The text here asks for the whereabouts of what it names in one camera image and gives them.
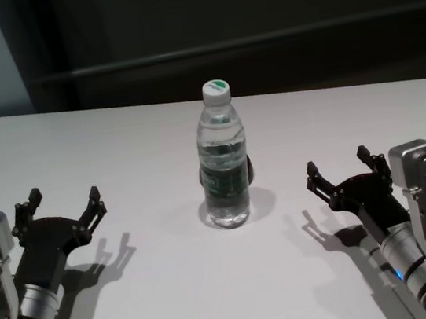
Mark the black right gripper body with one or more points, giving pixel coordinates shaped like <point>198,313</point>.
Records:
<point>373,196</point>

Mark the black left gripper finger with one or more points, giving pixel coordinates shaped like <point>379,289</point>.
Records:
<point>26,213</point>
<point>95,211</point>

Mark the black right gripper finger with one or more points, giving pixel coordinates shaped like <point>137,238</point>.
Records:
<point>380,163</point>
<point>321,184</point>

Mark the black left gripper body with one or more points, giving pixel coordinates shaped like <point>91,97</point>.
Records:
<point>50,242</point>

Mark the clear water bottle green label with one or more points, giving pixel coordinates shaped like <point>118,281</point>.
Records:
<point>225,173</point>

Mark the green YES push button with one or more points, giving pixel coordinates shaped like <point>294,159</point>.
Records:
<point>251,170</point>

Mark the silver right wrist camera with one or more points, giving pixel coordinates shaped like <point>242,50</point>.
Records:
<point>416,162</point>

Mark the dark grey wall rail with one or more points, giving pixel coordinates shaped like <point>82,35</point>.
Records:
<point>260,43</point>

